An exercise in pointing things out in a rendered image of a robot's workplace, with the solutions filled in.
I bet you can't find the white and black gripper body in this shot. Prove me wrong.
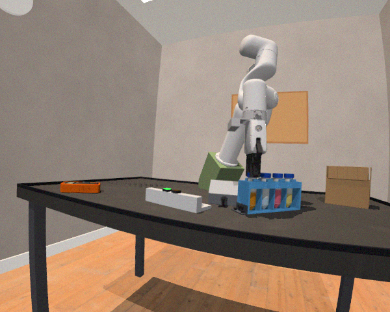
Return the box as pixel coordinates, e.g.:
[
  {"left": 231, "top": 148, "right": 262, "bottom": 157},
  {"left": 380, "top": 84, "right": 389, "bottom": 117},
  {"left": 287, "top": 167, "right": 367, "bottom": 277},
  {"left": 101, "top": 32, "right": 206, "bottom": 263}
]
[{"left": 242, "top": 119, "right": 267, "bottom": 154}]

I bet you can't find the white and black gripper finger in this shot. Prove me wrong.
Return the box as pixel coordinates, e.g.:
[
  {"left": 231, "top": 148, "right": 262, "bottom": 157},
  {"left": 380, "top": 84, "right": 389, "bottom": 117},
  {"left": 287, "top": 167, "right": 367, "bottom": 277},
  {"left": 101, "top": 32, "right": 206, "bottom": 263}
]
[
  {"left": 250, "top": 138, "right": 263, "bottom": 177},
  {"left": 246, "top": 154, "right": 251, "bottom": 176}
]

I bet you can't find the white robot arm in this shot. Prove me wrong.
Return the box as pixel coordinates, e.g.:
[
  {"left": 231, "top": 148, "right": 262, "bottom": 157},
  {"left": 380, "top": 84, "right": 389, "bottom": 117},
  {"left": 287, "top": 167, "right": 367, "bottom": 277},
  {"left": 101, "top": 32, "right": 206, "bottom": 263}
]
[{"left": 215, "top": 35, "right": 279, "bottom": 167}]

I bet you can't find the orange digital multimeter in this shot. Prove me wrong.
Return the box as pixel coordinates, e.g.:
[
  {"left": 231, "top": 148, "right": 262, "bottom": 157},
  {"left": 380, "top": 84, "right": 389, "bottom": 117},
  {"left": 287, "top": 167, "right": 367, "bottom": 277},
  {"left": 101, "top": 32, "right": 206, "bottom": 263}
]
[{"left": 60, "top": 181, "right": 100, "bottom": 193}]

